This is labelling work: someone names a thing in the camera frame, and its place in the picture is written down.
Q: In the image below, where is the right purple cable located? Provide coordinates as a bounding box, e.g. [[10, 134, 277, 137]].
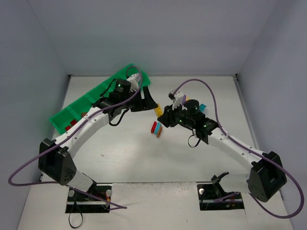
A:
[[174, 79, 303, 219]]

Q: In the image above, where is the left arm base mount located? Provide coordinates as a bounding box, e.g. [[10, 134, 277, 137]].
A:
[[65, 184, 113, 228]]

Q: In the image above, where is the purple cable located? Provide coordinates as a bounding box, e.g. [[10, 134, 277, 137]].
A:
[[8, 66, 144, 210], [174, 79, 303, 219]]

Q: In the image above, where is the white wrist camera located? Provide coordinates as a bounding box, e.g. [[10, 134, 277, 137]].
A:
[[168, 91, 185, 110], [127, 73, 141, 92]]

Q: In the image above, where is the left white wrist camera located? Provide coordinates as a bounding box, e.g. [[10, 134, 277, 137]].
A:
[[127, 73, 141, 92]]

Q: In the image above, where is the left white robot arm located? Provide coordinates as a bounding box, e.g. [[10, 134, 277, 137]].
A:
[[38, 78, 157, 193]]

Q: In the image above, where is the yellow long lego plate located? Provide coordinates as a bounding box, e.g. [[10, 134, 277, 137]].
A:
[[154, 104, 163, 117]]

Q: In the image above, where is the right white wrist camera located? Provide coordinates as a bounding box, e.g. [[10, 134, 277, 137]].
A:
[[168, 91, 185, 110]]

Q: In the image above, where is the loose teal lego brick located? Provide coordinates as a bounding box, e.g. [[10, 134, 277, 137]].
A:
[[200, 104, 206, 112]]

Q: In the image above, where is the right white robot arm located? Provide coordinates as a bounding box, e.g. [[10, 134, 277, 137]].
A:
[[158, 99, 287, 202]]

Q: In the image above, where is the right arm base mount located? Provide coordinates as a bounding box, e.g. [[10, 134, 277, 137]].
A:
[[197, 172, 245, 211]]

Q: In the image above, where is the teal lego in stack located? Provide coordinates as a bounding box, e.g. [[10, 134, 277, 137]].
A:
[[154, 122, 161, 135]]

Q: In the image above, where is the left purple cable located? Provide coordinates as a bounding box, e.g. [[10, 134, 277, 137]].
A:
[[8, 66, 144, 210]]

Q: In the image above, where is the green divided sorting tray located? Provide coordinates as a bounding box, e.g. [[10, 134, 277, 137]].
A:
[[49, 63, 138, 134]]

